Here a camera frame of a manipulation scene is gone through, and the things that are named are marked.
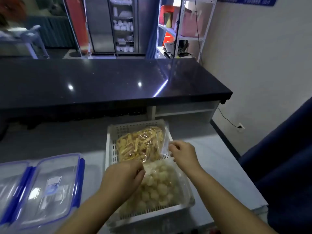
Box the blue-bordered wall poster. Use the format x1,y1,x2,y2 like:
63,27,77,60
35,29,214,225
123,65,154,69
218,0,278,7

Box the red standing banner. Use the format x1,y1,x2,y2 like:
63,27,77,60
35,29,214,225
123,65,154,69
64,0,89,55

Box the wide pink gift bag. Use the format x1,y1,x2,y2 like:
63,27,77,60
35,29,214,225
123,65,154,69
180,8,205,38

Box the person's left hand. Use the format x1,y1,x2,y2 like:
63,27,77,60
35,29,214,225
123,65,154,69
98,159,146,202

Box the red bucket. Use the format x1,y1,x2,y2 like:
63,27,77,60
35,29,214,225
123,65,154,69
163,31,175,46

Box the black small appliance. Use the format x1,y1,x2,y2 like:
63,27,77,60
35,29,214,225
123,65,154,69
174,39,192,58

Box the pale plastic serving cart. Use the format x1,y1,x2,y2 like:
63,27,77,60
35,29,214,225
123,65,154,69
0,25,50,59

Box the stainless steel dish cabinet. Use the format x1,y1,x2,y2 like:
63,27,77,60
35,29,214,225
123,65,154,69
84,0,156,56

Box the person's left forearm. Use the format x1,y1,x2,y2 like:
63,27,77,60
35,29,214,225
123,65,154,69
55,187,127,234

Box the person's right hand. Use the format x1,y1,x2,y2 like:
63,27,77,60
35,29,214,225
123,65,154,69
168,140,203,173

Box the pile of pale food cubes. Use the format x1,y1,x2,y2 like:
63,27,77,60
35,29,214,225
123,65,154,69
119,161,182,215

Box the black hanging cable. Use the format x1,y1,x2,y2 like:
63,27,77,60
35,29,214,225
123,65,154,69
194,0,204,59

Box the narrow pink gift bag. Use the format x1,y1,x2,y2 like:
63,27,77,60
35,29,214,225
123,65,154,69
172,8,182,32

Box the white flat mop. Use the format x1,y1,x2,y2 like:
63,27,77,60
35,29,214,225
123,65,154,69
82,19,116,59

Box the white metal shelf rack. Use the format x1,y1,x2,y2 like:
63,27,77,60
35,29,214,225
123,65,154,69
155,0,219,63

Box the bag of yellow strip snacks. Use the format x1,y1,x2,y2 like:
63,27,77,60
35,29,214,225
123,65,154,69
116,120,175,163

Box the bag of pale round snacks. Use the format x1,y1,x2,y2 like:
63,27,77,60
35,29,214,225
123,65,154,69
114,158,195,222

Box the red gift box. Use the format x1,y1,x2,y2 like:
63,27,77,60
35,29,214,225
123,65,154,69
160,5,176,28

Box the clear blue-clipped plastic container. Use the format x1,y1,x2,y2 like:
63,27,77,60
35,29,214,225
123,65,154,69
0,161,33,226
8,153,86,232

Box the black top bar counter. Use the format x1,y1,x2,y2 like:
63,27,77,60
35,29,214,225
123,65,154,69
0,58,233,124

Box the white perforated plastic basket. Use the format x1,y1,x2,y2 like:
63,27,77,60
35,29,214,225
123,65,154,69
105,119,195,228

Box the white small appliance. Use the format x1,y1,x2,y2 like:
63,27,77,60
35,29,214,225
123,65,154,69
163,42,175,56

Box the blue curtain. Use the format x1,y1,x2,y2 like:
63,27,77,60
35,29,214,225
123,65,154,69
145,0,161,59

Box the black power cable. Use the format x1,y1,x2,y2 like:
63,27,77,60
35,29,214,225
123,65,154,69
217,107,240,128

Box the person's right forearm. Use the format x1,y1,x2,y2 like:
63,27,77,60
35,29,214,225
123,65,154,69
185,165,278,234

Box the group of white dishes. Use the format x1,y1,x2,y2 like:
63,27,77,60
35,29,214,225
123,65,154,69
110,0,135,53

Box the teal skirted table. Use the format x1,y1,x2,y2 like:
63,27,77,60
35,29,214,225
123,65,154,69
25,16,76,48

